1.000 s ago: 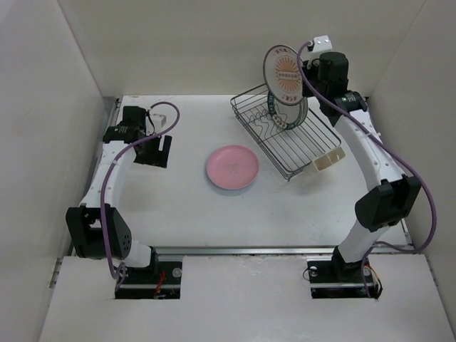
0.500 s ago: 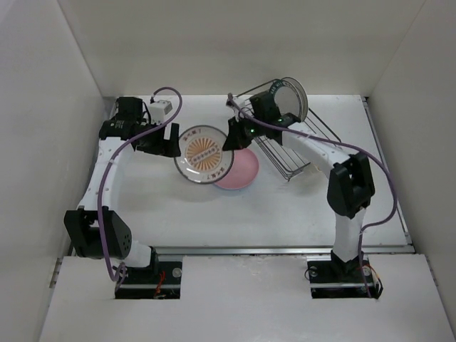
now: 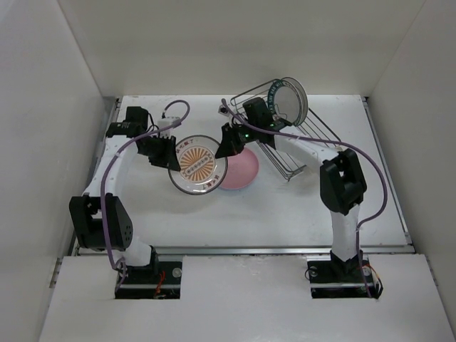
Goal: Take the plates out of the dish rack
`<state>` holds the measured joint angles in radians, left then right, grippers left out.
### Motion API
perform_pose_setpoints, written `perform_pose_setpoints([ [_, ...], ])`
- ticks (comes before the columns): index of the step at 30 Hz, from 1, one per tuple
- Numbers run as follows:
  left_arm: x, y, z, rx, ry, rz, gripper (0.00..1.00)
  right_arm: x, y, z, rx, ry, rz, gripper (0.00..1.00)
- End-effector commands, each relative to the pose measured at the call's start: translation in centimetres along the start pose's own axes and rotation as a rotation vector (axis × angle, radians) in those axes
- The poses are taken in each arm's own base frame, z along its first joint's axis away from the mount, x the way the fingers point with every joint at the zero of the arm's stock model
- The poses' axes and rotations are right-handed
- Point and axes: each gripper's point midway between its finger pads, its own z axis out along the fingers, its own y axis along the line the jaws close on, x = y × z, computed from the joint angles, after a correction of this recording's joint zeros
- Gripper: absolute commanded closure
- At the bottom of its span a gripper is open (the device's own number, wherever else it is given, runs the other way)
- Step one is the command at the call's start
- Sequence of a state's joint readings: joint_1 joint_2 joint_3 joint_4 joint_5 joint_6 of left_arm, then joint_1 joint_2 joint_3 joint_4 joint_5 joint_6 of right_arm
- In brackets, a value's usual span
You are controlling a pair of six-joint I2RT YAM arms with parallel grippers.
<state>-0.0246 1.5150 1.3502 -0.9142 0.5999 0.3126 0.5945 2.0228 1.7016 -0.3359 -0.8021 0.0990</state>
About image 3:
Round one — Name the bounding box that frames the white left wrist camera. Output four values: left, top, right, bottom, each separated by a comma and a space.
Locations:
157, 116, 180, 138

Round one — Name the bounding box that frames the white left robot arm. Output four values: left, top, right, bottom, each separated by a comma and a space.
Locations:
69, 106, 182, 283

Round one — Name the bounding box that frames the aluminium front rail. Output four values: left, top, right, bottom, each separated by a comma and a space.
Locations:
156, 244, 416, 256

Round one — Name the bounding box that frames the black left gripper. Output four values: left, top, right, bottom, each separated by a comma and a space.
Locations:
138, 133, 180, 172

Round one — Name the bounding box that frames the patterned white plate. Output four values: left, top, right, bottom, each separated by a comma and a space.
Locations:
168, 135, 227, 195

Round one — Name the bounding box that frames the blue plastic plate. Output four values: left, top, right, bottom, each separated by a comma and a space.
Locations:
220, 181, 254, 191

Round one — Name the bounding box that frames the aluminium side rail left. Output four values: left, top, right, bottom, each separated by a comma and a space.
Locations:
48, 258, 63, 289

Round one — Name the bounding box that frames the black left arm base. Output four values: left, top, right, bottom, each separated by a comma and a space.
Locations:
115, 261, 182, 300

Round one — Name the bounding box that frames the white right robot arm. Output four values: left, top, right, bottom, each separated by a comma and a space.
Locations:
215, 97, 367, 281

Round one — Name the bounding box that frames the white rearmost plate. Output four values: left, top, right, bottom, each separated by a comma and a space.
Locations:
283, 77, 309, 126

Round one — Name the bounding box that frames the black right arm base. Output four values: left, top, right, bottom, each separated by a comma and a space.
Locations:
304, 259, 384, 299

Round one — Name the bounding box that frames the large patterned plate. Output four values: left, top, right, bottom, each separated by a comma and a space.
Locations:
266, 79, 304, 126

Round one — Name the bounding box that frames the dark wire dish rack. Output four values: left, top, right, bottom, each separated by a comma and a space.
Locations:
229, 78, 339, 182

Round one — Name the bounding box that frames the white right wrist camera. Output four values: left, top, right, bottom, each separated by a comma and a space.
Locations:
218, 104, 230, 117

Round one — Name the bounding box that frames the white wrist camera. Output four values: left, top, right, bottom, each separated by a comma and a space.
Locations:
157, 116, 180, 138
218, 104, 230, 117

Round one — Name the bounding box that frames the pink plastic plate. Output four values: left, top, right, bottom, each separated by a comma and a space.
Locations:
221, 147, 259, 184

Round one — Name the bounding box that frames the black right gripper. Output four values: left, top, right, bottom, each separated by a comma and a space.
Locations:
214, 120, 259, 158

